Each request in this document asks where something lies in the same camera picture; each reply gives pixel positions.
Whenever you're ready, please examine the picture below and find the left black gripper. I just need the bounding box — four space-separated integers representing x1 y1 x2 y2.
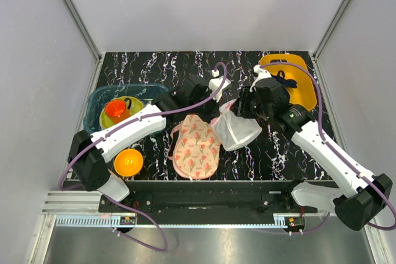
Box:
188 89 223 125

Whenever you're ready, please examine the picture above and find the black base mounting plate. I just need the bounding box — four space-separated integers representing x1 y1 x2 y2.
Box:
98 179 335 226

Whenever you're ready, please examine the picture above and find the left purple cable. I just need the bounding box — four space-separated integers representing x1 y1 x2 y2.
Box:
58 61 229 252

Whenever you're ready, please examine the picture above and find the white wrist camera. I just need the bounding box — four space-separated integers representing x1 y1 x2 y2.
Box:
209 70 231 103
249 64 272 93

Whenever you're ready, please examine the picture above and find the orange plastic cup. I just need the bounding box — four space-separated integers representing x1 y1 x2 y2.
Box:
105 99 131 124

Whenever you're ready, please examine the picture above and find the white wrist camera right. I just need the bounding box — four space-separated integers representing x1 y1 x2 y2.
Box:
249 64 272 93

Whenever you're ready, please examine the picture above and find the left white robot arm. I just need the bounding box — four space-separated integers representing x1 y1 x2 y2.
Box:
69 76 227 212

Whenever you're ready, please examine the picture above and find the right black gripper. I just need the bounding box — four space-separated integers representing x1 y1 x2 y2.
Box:
229 85 272 121

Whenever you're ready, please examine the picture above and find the yellow plastic basket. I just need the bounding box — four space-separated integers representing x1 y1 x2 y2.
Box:
259 54 317 111

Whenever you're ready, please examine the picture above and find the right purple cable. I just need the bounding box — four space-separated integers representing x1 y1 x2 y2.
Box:
253 62 396 236

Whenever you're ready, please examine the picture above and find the navy blue bra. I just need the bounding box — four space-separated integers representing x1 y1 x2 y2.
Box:
275 70 297 88

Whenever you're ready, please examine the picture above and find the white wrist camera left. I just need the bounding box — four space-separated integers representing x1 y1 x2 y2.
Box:
209 70 231 103

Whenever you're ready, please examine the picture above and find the orange plastic bowl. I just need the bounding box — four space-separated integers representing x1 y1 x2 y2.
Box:
114 149 144 177

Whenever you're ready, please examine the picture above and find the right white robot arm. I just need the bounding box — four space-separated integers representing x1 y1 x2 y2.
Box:
231 78 393 231

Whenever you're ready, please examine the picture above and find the teal transparent plastic bin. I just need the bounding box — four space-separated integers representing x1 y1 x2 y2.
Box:
83 83 168 134

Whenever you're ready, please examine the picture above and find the aluminium frame rail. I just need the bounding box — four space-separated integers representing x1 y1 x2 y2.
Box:
46 0 105 64

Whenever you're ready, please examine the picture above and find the green dotted plate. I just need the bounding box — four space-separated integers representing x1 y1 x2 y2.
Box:
99 96 144 129

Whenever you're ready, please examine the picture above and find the purple cable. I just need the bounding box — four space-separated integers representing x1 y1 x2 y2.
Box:
253 62 396 236
58 61 229 252

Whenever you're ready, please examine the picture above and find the white mesh laundry bag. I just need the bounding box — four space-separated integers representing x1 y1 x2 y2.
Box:
210 99 262 151

